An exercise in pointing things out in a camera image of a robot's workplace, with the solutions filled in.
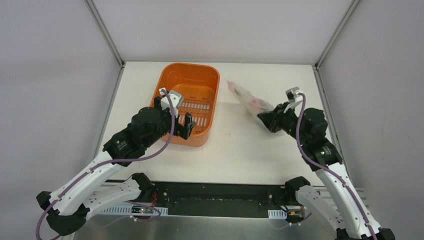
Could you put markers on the left white cable duct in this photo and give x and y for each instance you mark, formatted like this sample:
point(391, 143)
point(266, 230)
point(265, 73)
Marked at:
point(135, 210)

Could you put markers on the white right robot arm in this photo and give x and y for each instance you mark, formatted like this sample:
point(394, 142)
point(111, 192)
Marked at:
point(348, 218)

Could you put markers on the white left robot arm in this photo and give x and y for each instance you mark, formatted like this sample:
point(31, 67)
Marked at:
point(68, 208)

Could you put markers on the clear zip top bag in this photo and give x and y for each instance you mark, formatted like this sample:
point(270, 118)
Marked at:
point(252, 104)

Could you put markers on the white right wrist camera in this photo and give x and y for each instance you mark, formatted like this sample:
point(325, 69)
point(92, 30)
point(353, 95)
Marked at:
point(294, 98)

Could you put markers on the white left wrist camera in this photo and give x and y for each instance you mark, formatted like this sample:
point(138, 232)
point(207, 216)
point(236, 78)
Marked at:
point(171, 100)

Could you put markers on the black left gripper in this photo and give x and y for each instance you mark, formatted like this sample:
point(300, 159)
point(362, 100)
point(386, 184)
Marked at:
point(180, 125)

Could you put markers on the orange plastic basket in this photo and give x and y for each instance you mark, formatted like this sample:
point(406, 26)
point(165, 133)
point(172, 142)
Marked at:
point(199, 86)

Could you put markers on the right white cable duct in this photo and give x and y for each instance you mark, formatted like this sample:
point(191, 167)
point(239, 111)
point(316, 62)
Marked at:
point(277, 214)

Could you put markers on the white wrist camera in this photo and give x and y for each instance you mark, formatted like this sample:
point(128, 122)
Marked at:
point(294, 98)
point(171, 100)

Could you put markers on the white cable duct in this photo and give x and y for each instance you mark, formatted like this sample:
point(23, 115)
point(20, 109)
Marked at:
point(277, 214)
point(135, 210)

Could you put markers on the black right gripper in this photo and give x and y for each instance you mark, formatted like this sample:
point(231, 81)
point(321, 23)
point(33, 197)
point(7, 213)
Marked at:
point(274, 117)

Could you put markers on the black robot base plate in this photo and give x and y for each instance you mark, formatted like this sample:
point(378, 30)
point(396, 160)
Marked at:
point(218, 199)

